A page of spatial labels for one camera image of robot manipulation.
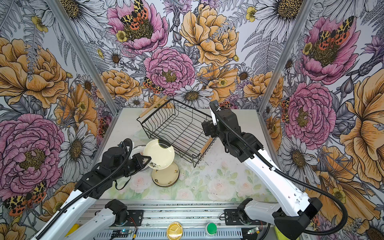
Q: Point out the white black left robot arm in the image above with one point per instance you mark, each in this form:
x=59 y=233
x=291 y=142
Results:
x=116 y=163

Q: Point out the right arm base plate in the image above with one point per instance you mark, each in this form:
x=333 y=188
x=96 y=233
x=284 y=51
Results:
x=235 y=217

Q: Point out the small circuit board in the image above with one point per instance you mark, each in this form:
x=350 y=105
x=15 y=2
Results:
x=124 y=233

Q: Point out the yellow button left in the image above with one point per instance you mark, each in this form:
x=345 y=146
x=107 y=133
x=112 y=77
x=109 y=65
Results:
x=73 y=229

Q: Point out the white plate orange pattern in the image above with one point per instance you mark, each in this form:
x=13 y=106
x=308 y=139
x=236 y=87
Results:
x=137 y=150

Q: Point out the gold round button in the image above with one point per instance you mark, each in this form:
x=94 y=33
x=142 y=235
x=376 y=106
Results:
x=174 y=231

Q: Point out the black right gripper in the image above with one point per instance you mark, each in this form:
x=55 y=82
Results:
x=209 y=125

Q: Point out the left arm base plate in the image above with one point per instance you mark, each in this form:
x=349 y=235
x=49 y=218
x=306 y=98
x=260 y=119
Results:
x=132 y=218

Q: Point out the cream small plate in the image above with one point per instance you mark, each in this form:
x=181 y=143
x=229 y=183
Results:
x=162 y=154

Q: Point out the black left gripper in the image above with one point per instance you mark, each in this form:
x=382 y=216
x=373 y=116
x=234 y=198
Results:
x=138 y=161

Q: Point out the green round button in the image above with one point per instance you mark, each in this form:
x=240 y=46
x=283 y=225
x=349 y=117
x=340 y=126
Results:
x=211 y=229

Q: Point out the beige small plate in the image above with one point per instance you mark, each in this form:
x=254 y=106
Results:
x=166 y=177

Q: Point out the black wire dish rack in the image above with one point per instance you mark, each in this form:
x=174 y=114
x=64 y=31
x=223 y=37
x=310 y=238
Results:
x=180 y=125

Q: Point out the aluminium corner post left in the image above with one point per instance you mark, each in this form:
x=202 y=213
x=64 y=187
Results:
x=76 y=42

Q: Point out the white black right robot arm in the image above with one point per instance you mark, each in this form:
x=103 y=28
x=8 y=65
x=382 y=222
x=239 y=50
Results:
x=295 y=209

